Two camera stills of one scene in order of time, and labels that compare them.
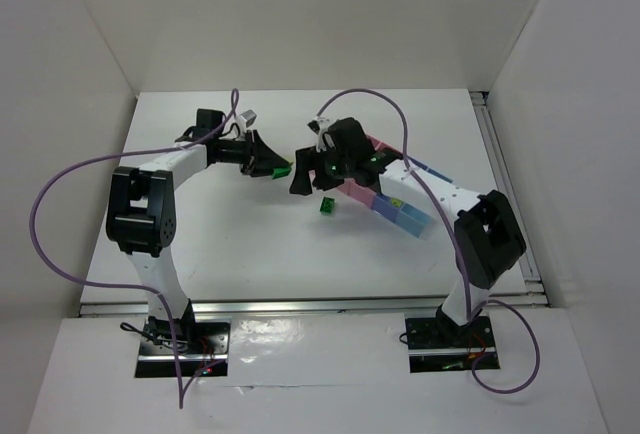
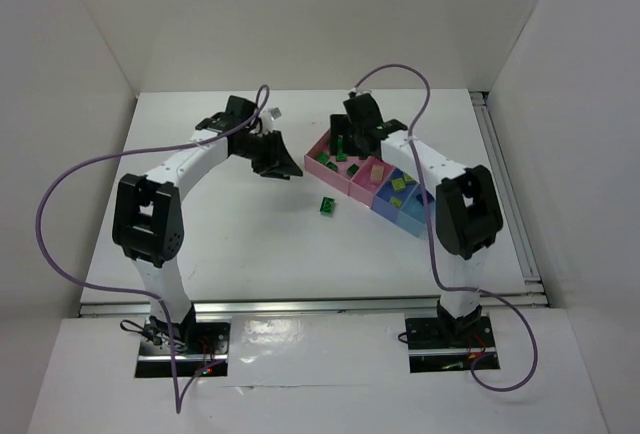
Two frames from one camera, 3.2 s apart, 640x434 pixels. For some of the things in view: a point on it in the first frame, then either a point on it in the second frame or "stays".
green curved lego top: x=327 y=205 stays
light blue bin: x=414 y=221 stays
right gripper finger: x=301 y=182 to x=338 y=126
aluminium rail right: x=534 y=290 stays
